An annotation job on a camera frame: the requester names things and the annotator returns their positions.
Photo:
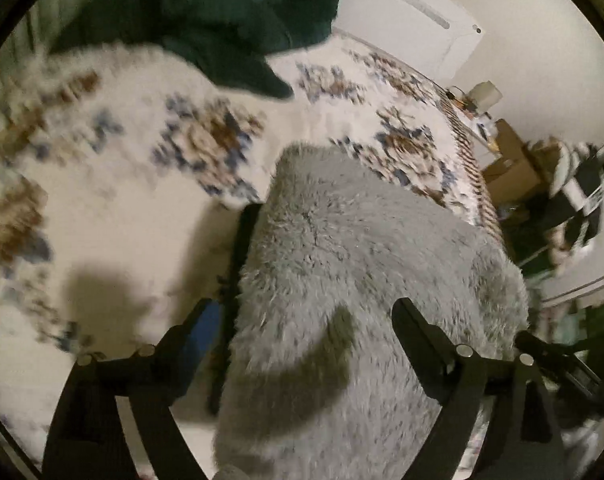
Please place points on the large cardboard box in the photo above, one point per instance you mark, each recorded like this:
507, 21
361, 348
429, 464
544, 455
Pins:
514, 167

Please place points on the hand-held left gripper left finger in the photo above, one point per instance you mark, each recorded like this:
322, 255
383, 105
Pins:
209, 321

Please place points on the grey-green curtain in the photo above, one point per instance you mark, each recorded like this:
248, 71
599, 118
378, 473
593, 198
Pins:
47, 15

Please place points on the bed with floral sheet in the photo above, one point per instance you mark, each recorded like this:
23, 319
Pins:
107, 210

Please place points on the black jacket with white stripes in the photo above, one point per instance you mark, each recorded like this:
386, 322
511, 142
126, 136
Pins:
571, 205

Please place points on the grey fleece pants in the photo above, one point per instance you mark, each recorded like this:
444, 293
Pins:
357, 260

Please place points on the dark green blanket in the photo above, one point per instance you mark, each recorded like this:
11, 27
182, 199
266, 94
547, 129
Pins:
207, 15

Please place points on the white bed headboard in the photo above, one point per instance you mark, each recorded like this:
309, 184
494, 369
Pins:
396, 15

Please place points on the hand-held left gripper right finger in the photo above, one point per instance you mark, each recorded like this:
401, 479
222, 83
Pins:
416, 341

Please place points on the white nightstand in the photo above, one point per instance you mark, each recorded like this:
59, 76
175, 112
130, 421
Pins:
481, 122

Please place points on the white puffer jacket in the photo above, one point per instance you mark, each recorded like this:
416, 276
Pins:
564, 160

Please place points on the beige table lamp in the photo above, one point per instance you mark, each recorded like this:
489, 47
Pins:
485, 95

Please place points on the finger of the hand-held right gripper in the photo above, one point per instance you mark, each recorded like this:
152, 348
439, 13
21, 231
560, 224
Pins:
536, 347

